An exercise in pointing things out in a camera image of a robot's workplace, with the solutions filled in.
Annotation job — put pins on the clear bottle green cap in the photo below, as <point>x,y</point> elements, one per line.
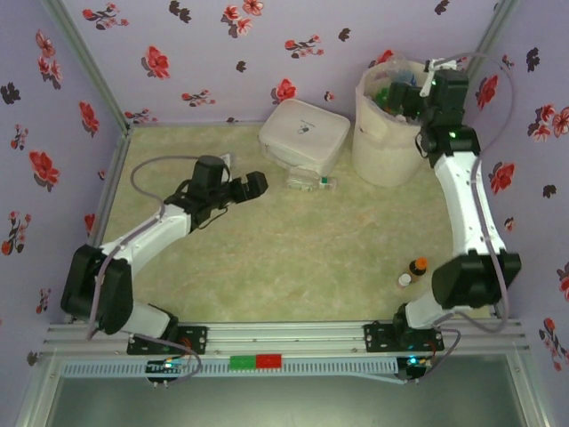
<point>302,180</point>

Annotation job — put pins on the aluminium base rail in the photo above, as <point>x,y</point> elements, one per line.
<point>284,338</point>

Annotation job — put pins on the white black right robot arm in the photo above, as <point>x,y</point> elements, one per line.
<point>467,209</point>

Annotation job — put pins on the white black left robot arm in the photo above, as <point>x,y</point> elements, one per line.
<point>146,231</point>

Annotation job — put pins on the clear Pepsi bottle blue cap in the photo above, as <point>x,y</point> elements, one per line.
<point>393,66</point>

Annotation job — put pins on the beige plastic waste bin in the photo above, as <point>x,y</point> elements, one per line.
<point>387,151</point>

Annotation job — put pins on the brown bottle orange cap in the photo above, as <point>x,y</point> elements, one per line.
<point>419,269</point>

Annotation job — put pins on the small white cap bottle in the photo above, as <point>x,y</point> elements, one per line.
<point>404,280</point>

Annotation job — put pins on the white zip storage case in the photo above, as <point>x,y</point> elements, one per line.
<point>302,129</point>

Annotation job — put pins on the aluminium frame bar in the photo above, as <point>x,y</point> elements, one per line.
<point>497,311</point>
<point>37,391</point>
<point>486,42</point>
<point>84,58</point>
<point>533,400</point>
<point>111,178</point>

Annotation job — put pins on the small circuit board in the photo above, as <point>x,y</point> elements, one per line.
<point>166,365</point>
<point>415,361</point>

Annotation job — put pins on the clear plastic bin liner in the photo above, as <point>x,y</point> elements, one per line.
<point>378,129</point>

